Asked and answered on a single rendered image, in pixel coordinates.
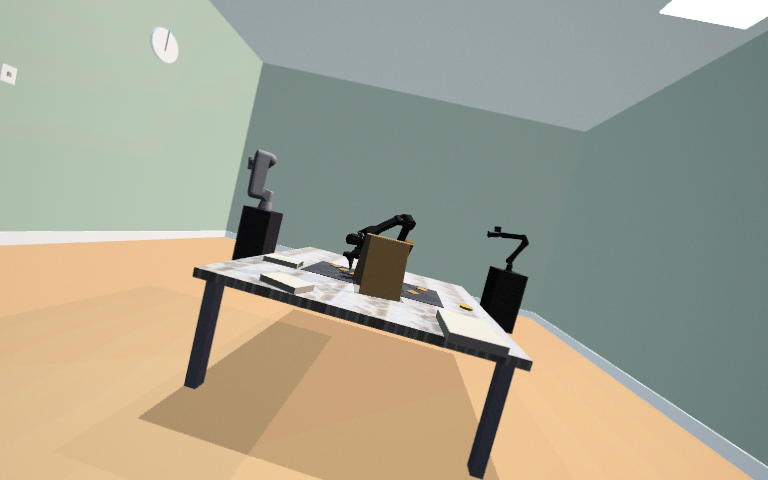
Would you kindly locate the brown wooden board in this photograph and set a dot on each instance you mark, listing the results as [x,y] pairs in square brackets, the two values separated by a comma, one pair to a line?
[381,266]

